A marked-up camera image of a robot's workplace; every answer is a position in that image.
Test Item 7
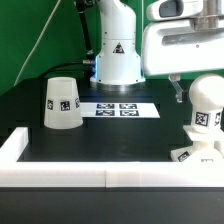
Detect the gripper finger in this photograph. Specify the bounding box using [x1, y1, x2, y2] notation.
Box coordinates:
[169, 74, 187, 103]

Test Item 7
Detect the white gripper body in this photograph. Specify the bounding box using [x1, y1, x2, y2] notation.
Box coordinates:
[141, 19, 224, 76]

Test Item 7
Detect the white lamp bulb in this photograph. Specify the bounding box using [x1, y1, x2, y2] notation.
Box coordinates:
[189, 74, 224, 133]

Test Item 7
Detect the white lamp base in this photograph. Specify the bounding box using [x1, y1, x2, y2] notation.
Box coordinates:
[170, 131, 224, 163]

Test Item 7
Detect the white lamp shade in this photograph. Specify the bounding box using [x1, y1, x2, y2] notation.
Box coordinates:
[44, 77, 83, 129]

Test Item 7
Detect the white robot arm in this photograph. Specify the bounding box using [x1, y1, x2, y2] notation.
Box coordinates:
[91, 0, 224, 102]

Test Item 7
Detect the white marker sheet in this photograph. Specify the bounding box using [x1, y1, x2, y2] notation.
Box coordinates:
[81, 102, 160, 119]

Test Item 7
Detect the white U-shaped fence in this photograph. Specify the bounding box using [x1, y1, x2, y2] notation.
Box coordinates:
[0, 127, 224, 188]

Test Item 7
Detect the black cable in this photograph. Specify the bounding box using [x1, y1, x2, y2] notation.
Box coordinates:
[39, 0, 98, 79]

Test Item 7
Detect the white cable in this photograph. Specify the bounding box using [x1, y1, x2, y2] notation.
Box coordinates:
[13, 0, 63, 87]

